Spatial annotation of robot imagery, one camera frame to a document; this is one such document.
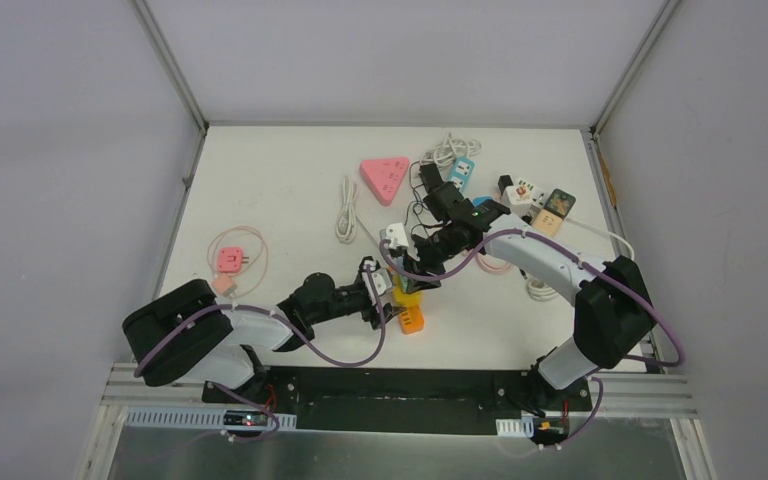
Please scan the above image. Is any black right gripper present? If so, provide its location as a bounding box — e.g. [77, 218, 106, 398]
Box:
[402, 223, 462, 294]

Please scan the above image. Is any orange power strip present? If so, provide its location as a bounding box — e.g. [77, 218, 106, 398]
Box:
[397, 304, 425, 335]

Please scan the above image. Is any yellow plug adapter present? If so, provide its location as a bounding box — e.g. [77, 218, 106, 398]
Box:
[392, 276, 422, 308]

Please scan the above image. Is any black power adapter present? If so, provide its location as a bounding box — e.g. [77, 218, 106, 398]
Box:
[418, 163, 444, 193]

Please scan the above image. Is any teal power strip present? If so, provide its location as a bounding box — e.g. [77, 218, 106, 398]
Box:
[448, 156, 475, 191]

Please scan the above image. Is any pink triangular power strip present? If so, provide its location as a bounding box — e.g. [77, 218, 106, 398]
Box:
[359, 157, 410, 207]

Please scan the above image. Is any pink plug adapter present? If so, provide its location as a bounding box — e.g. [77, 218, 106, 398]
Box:
[216, 246, 249, 275]

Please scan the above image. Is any pink plug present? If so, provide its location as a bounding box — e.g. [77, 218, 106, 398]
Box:
[212, 273, 237, 297]

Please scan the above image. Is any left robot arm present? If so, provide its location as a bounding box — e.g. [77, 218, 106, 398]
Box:
[122, 264, 402, 405]

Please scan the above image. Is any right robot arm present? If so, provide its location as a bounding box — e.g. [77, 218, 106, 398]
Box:
[401, 181, 655, 410]

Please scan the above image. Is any blue square plug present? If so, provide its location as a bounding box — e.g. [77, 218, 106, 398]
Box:
[471, 196, 494, 206]

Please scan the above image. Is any small black plug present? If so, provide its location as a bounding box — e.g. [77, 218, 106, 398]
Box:
[497, 175, 514, 195]

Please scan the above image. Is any white cube socket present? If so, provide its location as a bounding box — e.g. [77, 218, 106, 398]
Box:
[501, 178, 548, 217]

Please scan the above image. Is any beige plug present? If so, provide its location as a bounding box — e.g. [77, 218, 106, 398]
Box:
[531, 209, 564, 238]

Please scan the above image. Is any green patterned plug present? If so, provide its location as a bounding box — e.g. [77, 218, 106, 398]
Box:
[543, 189, 576, 219]

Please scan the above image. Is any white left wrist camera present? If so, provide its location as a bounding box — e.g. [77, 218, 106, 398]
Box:
[359, 259, 393, 300]

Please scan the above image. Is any thin black adapter cable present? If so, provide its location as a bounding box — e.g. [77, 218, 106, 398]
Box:
[407, 162, 435, 233]

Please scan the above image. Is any pink round cable reel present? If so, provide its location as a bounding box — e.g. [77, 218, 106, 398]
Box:
[475, 255, 512, 275]

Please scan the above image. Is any white orange-strip cable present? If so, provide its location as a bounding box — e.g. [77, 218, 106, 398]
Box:
[335, 175, 385, 250]

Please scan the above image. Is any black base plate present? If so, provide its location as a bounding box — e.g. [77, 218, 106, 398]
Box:
[240, 366, 593, 435]

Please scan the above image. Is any white coiled strip cable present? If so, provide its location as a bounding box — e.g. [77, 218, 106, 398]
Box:
[420, 132, 483, 168]

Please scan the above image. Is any white bundled cable right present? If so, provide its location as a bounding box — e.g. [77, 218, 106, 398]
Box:
[526, 215, 637, 303]

